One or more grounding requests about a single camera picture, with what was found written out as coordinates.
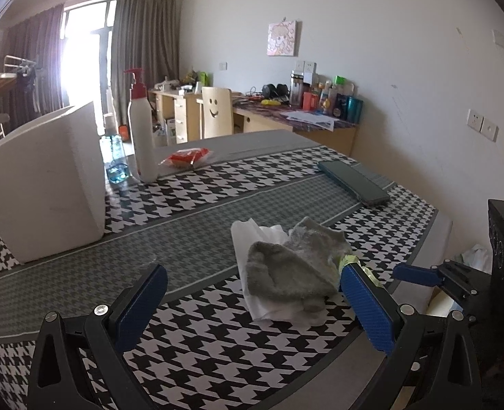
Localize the black headphones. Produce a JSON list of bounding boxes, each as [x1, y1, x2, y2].
[[261, 83, 290, 101]]

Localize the pale patterned wrapper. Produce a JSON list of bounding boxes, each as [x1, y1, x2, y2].
[[339, 254, 383, 291]]

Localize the blue spray bottle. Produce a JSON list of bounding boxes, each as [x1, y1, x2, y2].
[[99, 115, 131, 186]]

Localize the printed papers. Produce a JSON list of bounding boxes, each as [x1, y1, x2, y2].
[[286, 110, 336, 131]]

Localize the white foam box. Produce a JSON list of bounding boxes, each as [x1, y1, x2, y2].
[[0, 101, 107, 264]]

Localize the teal can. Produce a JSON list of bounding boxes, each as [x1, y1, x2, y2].
[[347, 96, 364, 121]]

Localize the houndstooth tablecloth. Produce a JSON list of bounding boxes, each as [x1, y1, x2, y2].
[[0, 130, 438, 410]]

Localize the metal bunk bed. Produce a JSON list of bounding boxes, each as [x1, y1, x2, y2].
[[0, 53, 39, 150]]

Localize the cartoon wall picture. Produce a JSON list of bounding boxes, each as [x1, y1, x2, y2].
[[267, 20, 299, 57]]

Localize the white tissue paper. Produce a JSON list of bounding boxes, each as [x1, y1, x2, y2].
[[230, 219, 342, 322]]

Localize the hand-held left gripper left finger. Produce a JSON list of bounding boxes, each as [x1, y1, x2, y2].
[[27, 263, 168, 410]]

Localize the brown curtain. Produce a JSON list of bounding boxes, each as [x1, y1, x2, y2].
[[4, 3, 65, 124], [110, 0, 180, 116]]

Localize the red snack packet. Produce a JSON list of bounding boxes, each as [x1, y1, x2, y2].
[[160, 147, 212, 169]]

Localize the glass balcony door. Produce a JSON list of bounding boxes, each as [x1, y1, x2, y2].
[[62, 1, 118, 133]]

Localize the grey fluffy cloth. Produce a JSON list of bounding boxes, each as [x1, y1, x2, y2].
[[246, 216, 352, 312]]

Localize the white pump bottle red cap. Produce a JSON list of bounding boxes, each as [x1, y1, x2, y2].
[[124, 67, 159, 183]]

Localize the wooden desk patterned top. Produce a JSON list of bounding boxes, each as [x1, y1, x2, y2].
[[230, 94, 359, 156]]

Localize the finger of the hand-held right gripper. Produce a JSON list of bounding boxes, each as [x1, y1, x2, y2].
[[392, 262, 444, 287]]

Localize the clear bottle black lid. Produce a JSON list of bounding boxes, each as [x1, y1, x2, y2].
[[290, 70, 306, 108]]

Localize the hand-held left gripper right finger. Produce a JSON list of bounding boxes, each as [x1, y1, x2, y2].
[[340, 263, 483, 410]]

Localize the dark smartphone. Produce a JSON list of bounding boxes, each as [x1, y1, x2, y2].
[[318, 160, 390, 206]]

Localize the wooden chair smiley face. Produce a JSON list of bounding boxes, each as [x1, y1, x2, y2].
[[201, 86, 234, 139]]

